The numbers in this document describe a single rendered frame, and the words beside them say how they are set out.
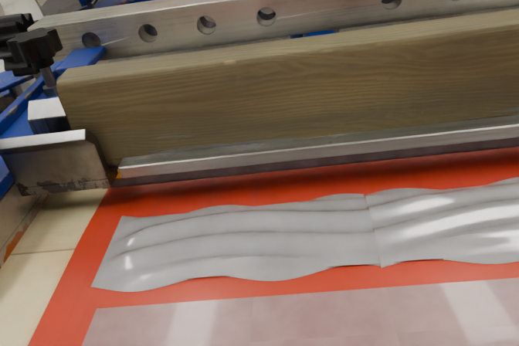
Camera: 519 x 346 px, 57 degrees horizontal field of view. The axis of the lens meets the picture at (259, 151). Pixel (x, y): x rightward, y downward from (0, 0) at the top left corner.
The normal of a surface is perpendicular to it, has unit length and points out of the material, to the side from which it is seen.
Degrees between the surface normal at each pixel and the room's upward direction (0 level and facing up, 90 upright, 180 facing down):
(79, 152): 74
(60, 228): 16
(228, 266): 24
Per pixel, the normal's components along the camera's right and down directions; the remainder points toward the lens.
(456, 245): -0.14, -0.37
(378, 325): -0.15, -0.84
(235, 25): -0.04, 0.53
